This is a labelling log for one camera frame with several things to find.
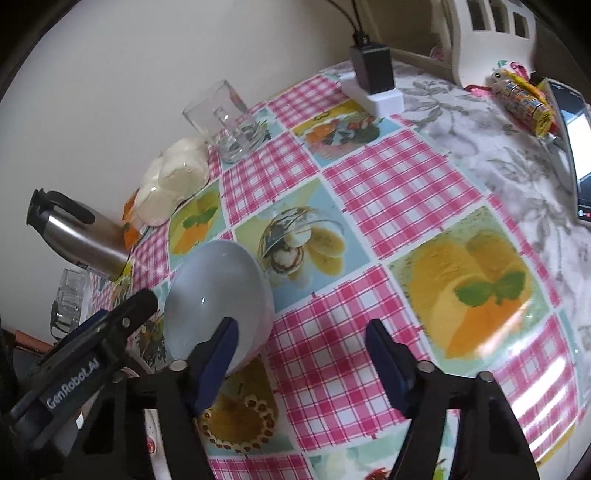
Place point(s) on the stainless steel thermos jug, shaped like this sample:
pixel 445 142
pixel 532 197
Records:
pixel 83 235

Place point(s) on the smartphone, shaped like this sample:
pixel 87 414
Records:
pixel 572 138

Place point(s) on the small glass cup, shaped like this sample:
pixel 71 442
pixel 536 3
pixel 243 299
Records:
pixel 74 286

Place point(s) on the small floral bowl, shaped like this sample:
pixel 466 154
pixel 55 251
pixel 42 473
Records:
pixel 217 286

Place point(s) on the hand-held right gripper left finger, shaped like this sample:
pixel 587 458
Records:
pixel 217 364

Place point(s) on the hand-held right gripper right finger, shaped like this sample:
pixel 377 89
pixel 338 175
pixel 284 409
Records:
pixel 388 364

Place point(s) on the bag of steamed buns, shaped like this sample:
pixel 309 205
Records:
pixel 175 180

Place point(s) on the black charger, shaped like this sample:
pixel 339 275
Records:
pixel 371 69

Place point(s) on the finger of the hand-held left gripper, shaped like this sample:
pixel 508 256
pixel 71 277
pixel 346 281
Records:
pixel 85 325
pixel 134 311

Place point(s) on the clear glass mug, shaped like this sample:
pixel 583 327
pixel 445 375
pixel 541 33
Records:
pixel 231 134

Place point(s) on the orange snack packet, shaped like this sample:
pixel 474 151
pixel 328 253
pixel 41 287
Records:
pixel 131 230

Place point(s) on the colourful candy packet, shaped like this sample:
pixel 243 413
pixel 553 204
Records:
pixel 521 101

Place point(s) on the dark furniture with brown edge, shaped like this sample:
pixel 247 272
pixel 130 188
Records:
pixel 27 344

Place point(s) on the white chair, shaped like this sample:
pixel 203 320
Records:
pixel 480 50

